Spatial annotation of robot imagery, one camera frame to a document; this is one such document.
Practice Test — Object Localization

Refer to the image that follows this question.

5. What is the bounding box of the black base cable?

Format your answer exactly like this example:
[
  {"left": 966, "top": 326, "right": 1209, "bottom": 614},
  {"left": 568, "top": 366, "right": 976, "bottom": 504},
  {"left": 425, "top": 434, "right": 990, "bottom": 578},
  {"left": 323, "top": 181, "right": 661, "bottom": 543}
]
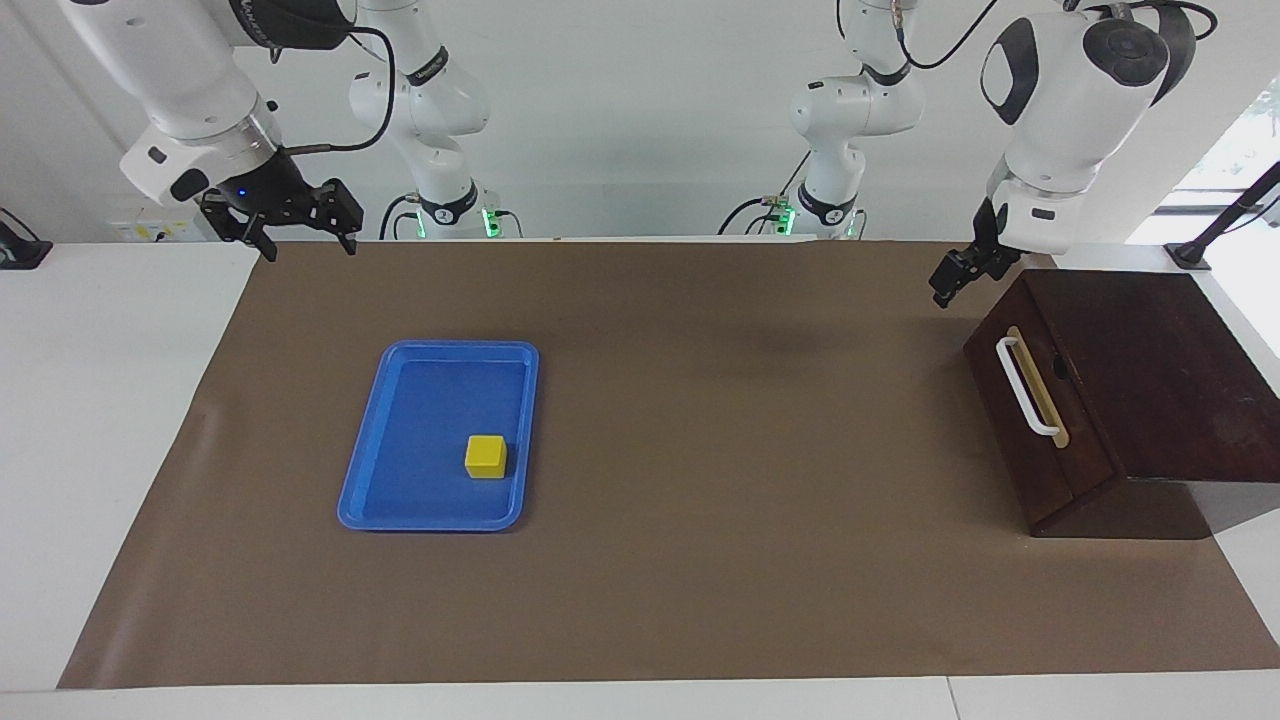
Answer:
[
  {"left": 378, "top": 193, "right": 421, "bottom": 241},
  {"left": 717, "top": 150, "right": 811, "bottom": 238}
]

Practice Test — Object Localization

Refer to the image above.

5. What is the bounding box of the dark wooden drawer cabinet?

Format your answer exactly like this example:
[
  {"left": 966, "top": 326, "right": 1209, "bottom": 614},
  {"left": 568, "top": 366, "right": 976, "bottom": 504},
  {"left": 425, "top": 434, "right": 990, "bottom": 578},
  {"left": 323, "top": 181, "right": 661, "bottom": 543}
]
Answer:
[{"left": 963, "top": 268, "right": 1280, "bottom": 541}]

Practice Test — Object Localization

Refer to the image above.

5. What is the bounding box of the brown table mat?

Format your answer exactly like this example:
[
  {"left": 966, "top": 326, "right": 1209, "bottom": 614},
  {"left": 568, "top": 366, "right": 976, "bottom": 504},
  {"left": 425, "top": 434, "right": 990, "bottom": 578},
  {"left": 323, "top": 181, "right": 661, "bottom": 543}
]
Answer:
[{"left": 57, "top": 238, "right": 1280, "bottom": 691}]

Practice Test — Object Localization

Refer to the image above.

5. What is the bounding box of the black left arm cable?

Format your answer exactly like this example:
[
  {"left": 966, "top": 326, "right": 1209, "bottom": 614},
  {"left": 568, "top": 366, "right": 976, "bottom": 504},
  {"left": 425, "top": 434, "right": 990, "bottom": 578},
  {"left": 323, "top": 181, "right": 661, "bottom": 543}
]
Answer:
[{"left": 890, "top": 0, "right": 1218, "bottom": 73}]

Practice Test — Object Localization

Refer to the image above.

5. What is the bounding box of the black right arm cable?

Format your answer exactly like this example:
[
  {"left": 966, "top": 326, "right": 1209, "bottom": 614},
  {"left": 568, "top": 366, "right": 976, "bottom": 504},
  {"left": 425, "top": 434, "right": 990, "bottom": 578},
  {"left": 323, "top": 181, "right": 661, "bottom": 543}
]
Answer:
[{"left": 265, "top": 25, "right": 398, "bottom": 156}]

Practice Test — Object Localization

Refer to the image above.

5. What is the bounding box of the black table mount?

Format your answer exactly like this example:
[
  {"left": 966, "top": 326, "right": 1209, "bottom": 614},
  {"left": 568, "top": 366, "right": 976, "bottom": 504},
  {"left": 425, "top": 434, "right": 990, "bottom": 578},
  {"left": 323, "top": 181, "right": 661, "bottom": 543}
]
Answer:
[{"left": 0, "top": 208, "right": 53, "bottom": 271}]

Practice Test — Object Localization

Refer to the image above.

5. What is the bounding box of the yellow cube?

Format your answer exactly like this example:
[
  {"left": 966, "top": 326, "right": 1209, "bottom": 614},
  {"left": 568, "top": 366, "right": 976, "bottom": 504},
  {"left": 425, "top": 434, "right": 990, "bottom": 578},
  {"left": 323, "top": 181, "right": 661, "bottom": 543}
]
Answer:
[{"left": 465, "top": 435, "right": 509, "bottom": 480}]

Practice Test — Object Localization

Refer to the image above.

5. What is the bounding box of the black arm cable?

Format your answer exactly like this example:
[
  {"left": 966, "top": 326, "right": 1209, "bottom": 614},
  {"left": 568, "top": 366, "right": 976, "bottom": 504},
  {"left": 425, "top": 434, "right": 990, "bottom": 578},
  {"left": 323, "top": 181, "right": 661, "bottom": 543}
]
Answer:
[
  {"left": 265, "top": 25, "right": 398, "bottom": 156},
  {"left": 890, "top": 0, "right": 1218, "bottom": 73}
]

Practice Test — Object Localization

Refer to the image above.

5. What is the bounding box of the blue plastic tray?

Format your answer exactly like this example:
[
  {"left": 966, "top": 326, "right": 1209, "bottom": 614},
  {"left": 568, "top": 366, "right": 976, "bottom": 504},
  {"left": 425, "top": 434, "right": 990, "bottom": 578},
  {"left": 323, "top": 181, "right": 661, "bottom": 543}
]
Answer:
[{"left": 337, "top": 340, "right": 541, "bottom": 533}]

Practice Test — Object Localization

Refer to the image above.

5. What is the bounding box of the wooden drawer with white handle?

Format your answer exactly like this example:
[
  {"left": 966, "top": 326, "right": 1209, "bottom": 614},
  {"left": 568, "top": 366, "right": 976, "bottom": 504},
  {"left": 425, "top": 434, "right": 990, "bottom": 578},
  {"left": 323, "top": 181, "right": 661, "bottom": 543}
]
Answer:
[{"left": 963, "top": 270, "right": 1129, "bottom": 538}]

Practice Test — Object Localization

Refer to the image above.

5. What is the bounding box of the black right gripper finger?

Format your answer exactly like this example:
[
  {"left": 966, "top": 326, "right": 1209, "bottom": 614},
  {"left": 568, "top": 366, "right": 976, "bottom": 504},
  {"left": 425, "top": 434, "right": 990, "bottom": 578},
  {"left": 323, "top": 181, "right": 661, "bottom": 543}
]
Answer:
[
  {"left": 318, "top": 180, "right": 364, "bottom": 256},
  {"left": 200, "top": 205, "right": 279, "bottom": 263}
]

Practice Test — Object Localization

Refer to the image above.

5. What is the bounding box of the black clamp stand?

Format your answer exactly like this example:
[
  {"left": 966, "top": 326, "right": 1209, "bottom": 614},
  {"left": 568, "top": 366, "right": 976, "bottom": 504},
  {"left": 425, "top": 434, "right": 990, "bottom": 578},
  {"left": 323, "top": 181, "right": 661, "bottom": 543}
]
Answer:
[{"left": 1165, "top": 160, "right": 1280, "bottom": 271}]

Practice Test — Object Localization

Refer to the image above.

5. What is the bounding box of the white socket box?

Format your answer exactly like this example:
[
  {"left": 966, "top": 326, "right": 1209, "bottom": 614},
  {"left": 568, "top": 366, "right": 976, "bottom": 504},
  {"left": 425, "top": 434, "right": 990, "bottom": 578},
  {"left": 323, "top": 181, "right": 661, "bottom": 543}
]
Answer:
[{"left": 108, "top": 205, "right": 206, "bottom": 243}]

